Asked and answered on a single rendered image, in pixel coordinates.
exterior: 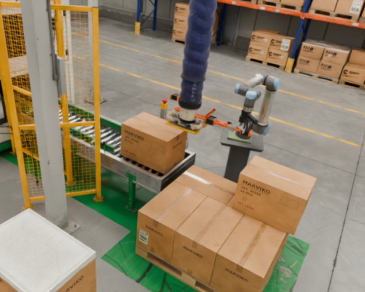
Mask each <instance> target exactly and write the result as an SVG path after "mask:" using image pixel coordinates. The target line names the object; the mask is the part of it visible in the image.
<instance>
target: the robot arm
mask: <svg viewBox="0 0 365 292"><path fill-rule="evenodd" d="M257 85H264V86H266V89H265V94H264V98H263V101H262V105H261V109H260V114H259V117H258V118H257V119H256V118H255V116H254V115H253V114H251V112H252V111H253V108H254V104H255V101H256V100H258V99H259V98H260V97H261V91H260V90H259V89H253V88H254V87H255V86H257ZM279 87H280V79H279V78H277V77H274V76H270V75H267V74H256V75H254V77H253V78H252V79H250V80H248V81H247V82H245V83H243V84H239V83H238V84H237V85H236V87H235V93H236V94H239V95H242V96H245V100H244V105H243V109H242V113H241V116H240V117H239V122H240V124H239V129H240V130H242V134H243V133H244V131H245V128H246V127H248V128H250V129H252V130H253V131H255V132H258V134H260V135H263V136H265V135H266V134H267V132H268V130H269V128H270V126H271V125H270V124H269V120H268V118H269V114H270V111H271V108H272V104H273V100H274V98H275V94H276V91H277V90H278V89H279ZM235 134H236V136H237V137H239V138H242V139H250V137H251V135H250V136H249V137H246V136H243V135H240V132H237V131H236V132H235Z"/></svg>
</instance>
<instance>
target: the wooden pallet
mask: <svg viewBox="0 0 365 292"><path fill-rule="evenodd" d="M285 244H286V242H285ZM285 244H284V246H283V248H282V251H283V249H284V247H285ZM282 251H281V253H280V255H281V254H282ZM135 253H136V254H137V255H139V256H140V257H142V258H144V259H145V260H147V261H149V262H150V263H152V264H154V265H156V266H157V267H159V268H160V269H162V270H164V271H165V272H167V273H169V274H170V275H172V276H174V277H175V278H177V279H178V280H180V281H182V282H183V283H185V284H187V285H188V286H190V287H192V288H193V289H195V290H197V291H198V292H219V291H218V290H216V289H214V288H212V287H211V286H210V285H208V284H206V283H204V282H202V281H201V280H199V279H197V278H196V277H194V276H192V275H190V274H189V273H187V272H186V271H183V270H182V269H180V268H179V267H177V266H175V265H173V264H172V263H170V262H168V261H166V260H165V259H163V258H162V257H160V256H158V255H156V254H155V253H153V252H151V251H149V250H148V249H146V248H145V247H142V246H141V245H139V244H138V243H136V252H135ZM280 255H279V256H280ZM278 258H279V257H278ZM276 263H277V261H276ZM276 263H275V265H276ZM274 267H275V266H274ZM272 271H273V270H272ZM271 275H272V272H271V274H270V276H269V278H268V280H267V282H266V284H265V286H266V285H267V283H268V281H269V279H270V277H271ZM265 286H264V287H265ZM262 292H263V290H262Z"/></svg>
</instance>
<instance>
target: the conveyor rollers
mask: <svg viewBox="0 0 365 292"><path fill-rule="evenodd" d="M61 112H62V111H61V110H59V115H60V119H59V120H60V122H61V123H62V121H61V120H62V119H63V117H61V114H62V113H61ZM71 115H72V119H76V120H71ZM79 115H80V114H77V113H76V116H75V112H73V111H70V110H68V116H69V122H76V121H77V122H80V119H81V122H84V116H79ZM87 121H94V120H92V119H89V120H88V118H87V117H85V122H87ZM100 125H101V126H100V134H101V135H100V139H101V141H105V143H106V142H107V141H109V142H107V144H109V145H112V146H114V149H115V150H114V153H113V154H112V153H110V154H112V155H116V154H117V153H119V152H121V147H119V146H121V141H120V140H121V136H119V135H121V132H120V131H118V130H115V129H112V128H111V127H108V126H106V125H103V124H100ZM105 127H106V128H105ZM72 128H74V129H76V130H81V132H83V133H84V132H86V133H85V134H88V132H89V134H88V135H90V136H92V137H95V135H94V126H88V127H87V126H81V127H72ZM104 128H105V129H104ZM87 129H90V130H87ZM109 130H110V131H109ZM115 132H116V133H115ZM113 133H114V134H113ZM111 134H112V135H111ZM107 136H108V137H107ZM117 136H119V137H117ZM105 137H106V138H105ZM116 137H117V138H116ZM103 138H104V139H103ZM113 138H114V139H113ZM112 139H113V140H112ZM118 141H120V142H118ZM116 142H118V143H116ZM114 143H116V144H114ZM113 144H114V145H113ZM117 147H119V148H117ZM116 148H117V149H116ZM116 156H117V157H119V158H121V157H123V155H121V153H119V154H117V155H116ZM122 159H123V160H125V161H127V160H129V158H127V157H124V158H122ZM128 162H129V163H131V164H133V163H135V162H136V161H133V160H130V161H128ZM135 165H136V166H138V167H140V166H141V165H142V164H140V163H138V162H137V163H136V164H135ZM141 168H142V169H144V170H147V169H148V168H149V167H146V166H143V167H141ZM154 171H155V170H153V169H149V170H148V172H151V173H153V172H154ZM161 174H162V173H160V172H158V171H157V172H156V173H155V175H157V176H160V175H161Z"/></svg>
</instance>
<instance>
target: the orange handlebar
mask: <svg viewBox="0 0 365 292"><path fill-rule="evenodd" d="M174 109H175V110H176V111H179V112H180V107H175V108H174ZM198 115H200V116H198ZM201 116H204V115H201V114H197V115H194V117H197V118H199V119H203V120H206V118H204V117H201ZM214 123H215V124H217V125H218V126H221V127H227V128H228V125H230V124H228V123H226V122H224V121H218V120H216V122H214ZM235 131H237V132H240V129H239V127H236V128H235Z"/></svg>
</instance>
